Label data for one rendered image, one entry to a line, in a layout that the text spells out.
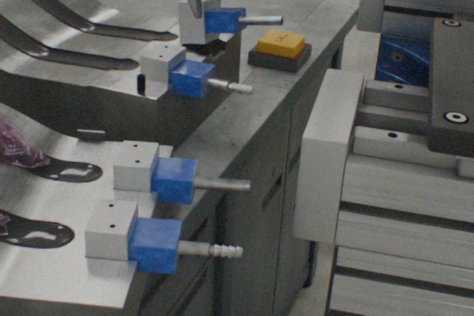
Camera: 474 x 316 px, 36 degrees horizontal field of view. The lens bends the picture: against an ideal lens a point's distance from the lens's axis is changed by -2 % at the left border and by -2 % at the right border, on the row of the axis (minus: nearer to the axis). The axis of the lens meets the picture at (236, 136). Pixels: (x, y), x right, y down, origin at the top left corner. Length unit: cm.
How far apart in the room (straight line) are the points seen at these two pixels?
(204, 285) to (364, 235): 58
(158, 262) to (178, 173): 12
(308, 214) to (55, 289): 21
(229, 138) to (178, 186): 23
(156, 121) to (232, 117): 18
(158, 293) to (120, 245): 33
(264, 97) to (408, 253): 52
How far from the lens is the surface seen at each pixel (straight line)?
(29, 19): 103
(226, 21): 93
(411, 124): 62
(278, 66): 113
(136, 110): 83
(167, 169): 72
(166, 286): 96
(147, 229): 64
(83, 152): 79
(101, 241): 62
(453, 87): 53
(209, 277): 113
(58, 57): 96
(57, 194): 72
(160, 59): 85
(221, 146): 91
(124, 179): 71
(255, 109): 100
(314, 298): 193
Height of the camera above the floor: 124
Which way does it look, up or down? 28 degrees down
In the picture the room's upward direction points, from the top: 3 degrees clockwise
